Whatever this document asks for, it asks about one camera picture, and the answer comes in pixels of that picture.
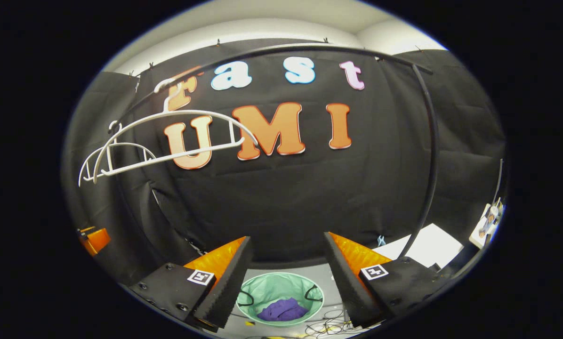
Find black backdrop cloth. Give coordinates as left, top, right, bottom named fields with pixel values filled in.
left=60, top=39, right=507, bottom=283

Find white flat board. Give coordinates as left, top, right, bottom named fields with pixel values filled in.
left=384, top=223, right=465, bottom=270

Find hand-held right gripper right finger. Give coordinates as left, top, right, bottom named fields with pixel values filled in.
left=323, top=231, right=446, bottom=329

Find purple ribbed jacket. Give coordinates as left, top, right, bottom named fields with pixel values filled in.
left=257, top=298, right=309, bottom=322

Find white plastic clothes hanger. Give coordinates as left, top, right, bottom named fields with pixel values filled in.
left=78, top=121, right=159, bottom=188
left=93, top=78, right=259, bottom=184

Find white side table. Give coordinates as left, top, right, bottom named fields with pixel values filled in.
left=469, top=197, right=506, bottom=250

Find black metal clothes rack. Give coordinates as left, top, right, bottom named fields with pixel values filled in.
left=114, top=43, right=441, bottom=259

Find green laundry hamper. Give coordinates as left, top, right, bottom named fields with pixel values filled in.
left=236, top=272, right=325, bottom=327

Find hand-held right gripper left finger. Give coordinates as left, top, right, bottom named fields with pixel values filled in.
left=128, top=235, right=255, bottom=332

